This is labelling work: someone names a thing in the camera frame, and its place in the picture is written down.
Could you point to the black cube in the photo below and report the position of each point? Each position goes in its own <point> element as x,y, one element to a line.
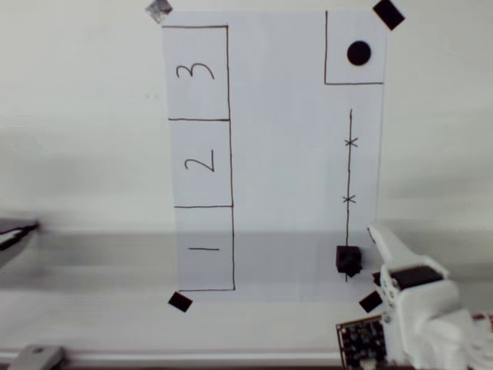
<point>346,256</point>

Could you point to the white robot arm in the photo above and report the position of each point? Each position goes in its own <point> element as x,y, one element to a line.
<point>443,343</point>

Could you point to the bare camera circuit board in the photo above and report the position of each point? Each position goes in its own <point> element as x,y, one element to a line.
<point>362,341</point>

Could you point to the grey metal clamp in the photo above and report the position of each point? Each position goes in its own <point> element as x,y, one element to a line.
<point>36,356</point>

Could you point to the white paper sheet with markings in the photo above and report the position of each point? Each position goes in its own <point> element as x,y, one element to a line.
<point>277,154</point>

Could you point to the grey tape piece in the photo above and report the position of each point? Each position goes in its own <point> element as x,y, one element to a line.
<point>158,11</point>

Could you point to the black tape piece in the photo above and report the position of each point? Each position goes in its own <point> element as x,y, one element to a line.
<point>180,301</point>
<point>369,302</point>
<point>389,14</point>

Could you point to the black round disc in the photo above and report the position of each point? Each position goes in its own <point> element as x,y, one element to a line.
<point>358,53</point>

